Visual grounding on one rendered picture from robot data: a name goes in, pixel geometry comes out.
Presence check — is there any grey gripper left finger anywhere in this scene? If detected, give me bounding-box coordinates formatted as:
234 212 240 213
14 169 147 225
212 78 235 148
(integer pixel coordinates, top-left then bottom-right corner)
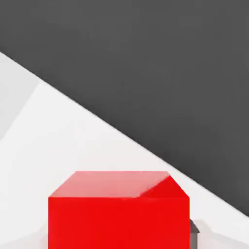
0 228 49 249

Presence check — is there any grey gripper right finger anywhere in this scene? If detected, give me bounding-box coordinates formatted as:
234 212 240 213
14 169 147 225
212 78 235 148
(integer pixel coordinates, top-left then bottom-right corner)
189 218 249 249

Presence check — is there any small red cube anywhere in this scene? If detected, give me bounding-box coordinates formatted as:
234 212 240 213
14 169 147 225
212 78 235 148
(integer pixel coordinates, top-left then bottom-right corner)
48 170 191 249

